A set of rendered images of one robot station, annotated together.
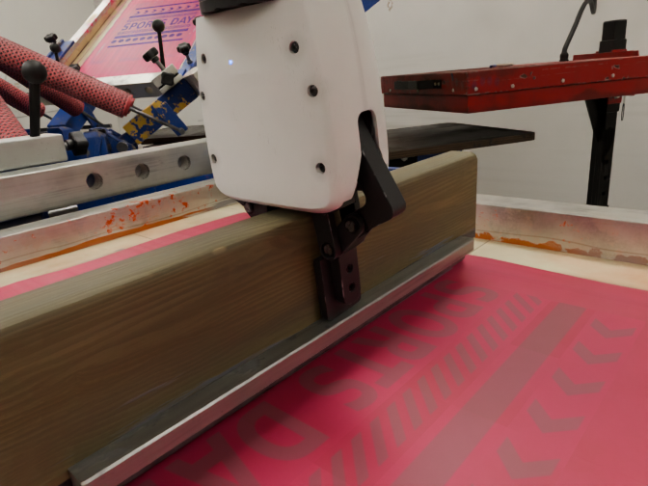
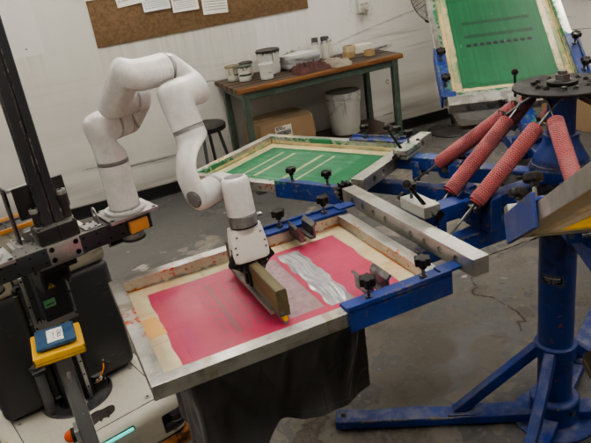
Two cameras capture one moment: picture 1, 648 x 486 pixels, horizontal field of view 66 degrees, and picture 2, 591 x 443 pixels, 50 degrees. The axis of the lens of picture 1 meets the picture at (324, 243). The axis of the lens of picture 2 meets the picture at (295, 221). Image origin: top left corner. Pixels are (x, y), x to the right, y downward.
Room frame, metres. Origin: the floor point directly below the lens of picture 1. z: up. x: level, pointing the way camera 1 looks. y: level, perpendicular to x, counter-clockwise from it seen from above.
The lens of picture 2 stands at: (1.06, -1.33, 1.80)
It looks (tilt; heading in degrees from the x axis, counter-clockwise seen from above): 23 degrees down; 115
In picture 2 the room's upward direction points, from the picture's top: 9 degrees counter-clockwise
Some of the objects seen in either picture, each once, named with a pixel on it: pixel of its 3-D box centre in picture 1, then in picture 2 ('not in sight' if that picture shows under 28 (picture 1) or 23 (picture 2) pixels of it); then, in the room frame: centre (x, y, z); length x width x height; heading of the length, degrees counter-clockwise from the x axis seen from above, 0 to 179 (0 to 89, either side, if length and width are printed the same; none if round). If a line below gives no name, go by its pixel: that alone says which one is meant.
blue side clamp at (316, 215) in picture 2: not in sight; (303, 227); (0.27, 0.40, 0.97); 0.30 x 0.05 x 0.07; 46
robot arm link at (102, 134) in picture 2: not in sight; (108, 135); (-0.21, 0.15, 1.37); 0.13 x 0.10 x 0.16; 74
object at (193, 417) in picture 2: not in sight; (185, 392); (0.11, -0.18, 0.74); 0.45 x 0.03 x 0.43; 136
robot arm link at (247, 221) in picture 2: not in sight; (244, 218); (0.28, 0.02, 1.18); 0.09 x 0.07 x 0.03; 47
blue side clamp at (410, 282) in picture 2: not in sight; (397, 296); (0.67, 0.01, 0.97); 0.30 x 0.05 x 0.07; 46
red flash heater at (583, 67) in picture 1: (515, 82); not in sight; (1.44, -0.57, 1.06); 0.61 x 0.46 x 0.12; 106
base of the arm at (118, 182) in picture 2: not in sight; (117, 185); (-0.22, 0.15, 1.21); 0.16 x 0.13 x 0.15; 150
